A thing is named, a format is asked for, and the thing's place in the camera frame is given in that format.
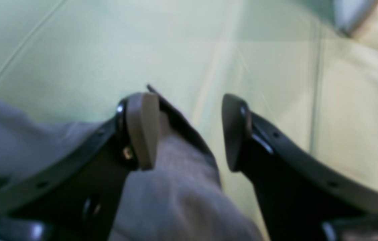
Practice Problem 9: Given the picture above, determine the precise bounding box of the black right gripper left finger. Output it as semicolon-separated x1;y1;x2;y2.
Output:
0;92;160;241

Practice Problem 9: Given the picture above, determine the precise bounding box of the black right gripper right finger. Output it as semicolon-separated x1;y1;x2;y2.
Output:
221;94;378;241

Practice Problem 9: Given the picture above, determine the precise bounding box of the grey t-shirt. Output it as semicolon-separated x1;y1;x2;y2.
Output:
0;87;263;241

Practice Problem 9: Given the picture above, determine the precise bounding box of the green table cloth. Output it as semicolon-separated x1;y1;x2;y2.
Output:
0;0;378;239

